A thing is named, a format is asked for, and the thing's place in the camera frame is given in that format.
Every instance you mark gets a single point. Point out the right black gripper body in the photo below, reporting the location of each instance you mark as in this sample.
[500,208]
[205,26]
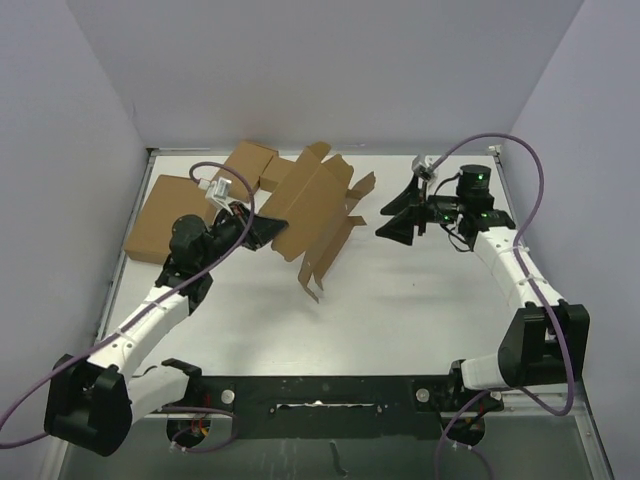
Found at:
[443,209]

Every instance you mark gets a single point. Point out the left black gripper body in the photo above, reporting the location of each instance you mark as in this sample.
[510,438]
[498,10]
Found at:
[225,234]

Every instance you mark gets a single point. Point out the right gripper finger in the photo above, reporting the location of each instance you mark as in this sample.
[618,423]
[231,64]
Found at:
[411,196]
[404,226]

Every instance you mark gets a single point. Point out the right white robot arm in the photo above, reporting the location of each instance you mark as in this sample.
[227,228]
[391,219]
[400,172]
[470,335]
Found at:
[546,340]

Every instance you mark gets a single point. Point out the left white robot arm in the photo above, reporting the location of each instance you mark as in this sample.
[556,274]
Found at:
[95,399]

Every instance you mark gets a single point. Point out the long folded cardboard box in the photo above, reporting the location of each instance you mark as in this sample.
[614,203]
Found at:
[274,173]

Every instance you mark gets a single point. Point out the large folded cardboard box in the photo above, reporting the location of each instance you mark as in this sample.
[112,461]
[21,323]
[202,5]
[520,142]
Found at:
[170,198]

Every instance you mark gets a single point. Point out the square folded cardboard box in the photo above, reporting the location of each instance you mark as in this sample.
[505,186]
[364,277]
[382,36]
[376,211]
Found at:
[250,160]

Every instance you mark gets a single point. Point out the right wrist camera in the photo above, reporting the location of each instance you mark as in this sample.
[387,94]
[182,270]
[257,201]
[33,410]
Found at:
[422,168]

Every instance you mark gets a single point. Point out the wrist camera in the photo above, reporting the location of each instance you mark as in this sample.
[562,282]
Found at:
[218,192]
[422,168]

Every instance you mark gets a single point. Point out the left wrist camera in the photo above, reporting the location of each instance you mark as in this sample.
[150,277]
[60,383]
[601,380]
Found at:
[218,192]

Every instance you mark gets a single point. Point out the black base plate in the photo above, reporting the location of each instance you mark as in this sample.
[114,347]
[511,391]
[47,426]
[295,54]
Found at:
[337,407]

